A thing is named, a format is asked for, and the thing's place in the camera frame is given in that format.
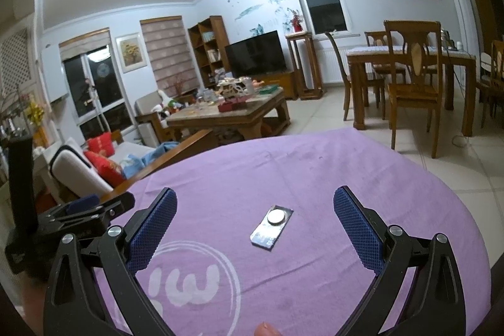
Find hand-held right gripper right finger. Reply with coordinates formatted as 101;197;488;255
334;185;467;336

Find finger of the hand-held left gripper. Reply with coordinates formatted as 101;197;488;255
90;191;137;222
49;193;101;216

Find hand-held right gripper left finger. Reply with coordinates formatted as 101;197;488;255
43;187;178;336

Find silver coin cell blister pack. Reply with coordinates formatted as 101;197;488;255
249;204;295;251

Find person's right hand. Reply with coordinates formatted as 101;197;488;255
254;322;282;336

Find white seat cushion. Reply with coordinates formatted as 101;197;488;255
50;141;115;199

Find red cushion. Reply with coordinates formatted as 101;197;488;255
83;151;127;187
87;132;117;157

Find light blue cloth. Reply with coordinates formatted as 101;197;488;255
122;142;178;179

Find purple cloth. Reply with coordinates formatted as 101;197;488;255
90;123;493;336

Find wooden armchair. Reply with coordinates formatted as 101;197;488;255
135;90;198;148

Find yellow flowers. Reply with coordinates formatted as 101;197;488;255
24;100;46;126

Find plush toys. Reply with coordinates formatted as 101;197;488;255
152;90;186;120

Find glass balcony door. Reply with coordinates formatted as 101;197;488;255
59;28;136;142

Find wooden chair with oval panel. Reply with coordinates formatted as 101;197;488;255
383;20;444;159

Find sunflower framed picture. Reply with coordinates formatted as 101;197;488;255
115;33;147;74

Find wooden coffee table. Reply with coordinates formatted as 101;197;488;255
166;87;292;142

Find clutter of small household items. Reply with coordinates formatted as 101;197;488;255
189;76;282;112

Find pink roller blind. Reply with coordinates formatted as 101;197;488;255
140;16;199;96

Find wooden television cabinet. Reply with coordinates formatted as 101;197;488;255
256;70;298;100

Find wooden dining chair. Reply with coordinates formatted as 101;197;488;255
325;31;387;122
364;31;406;85
476;40;504;128

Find wooden dining table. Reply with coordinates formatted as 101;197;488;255
346;46;477;138

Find wooden bookshelf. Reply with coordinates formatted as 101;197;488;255
188;16;231;85

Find tall wooden plant stand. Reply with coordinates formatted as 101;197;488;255
285;31;324;100

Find black flat television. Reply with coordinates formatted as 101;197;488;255
224;30;287;76

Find red vase with flowers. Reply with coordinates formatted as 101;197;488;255
289;9;305;33

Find white standing air conditioner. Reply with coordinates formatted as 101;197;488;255
449;0;477;57

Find wooden frame sofa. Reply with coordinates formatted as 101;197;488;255
47;129;221;203

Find white wall cabinet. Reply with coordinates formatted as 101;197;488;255
40;45;69;102

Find white wall radiator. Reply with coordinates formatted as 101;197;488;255
317;45;373;85

